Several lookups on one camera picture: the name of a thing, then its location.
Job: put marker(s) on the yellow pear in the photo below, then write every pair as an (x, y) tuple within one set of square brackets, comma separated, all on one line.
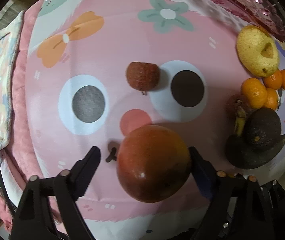
[(257, 51)]

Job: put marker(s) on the pink quilt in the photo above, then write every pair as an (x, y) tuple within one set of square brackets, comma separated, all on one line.
[(20, 161)]

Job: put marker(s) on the pink glass fruit plate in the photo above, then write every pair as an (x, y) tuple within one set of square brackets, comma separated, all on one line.
[(260, 12)]

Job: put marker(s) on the red apple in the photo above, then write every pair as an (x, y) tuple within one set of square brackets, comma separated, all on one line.
[(153, 163)]

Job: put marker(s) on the dark avocado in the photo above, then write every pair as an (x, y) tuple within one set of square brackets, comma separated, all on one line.
[(263, 129)]

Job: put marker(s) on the cartoon printed bed sheet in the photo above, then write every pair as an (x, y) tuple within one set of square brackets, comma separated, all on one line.
[(78, 97)]

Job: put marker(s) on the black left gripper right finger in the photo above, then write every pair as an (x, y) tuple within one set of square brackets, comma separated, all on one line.
[(239, 207)]

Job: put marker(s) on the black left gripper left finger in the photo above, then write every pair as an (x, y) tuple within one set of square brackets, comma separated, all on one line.
[(34, 218)]

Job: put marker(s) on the overripe dark banana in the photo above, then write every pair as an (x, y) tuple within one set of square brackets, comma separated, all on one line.
[(242, 156)]

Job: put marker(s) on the red lychee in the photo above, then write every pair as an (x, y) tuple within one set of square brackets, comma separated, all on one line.
[(143, 76)]

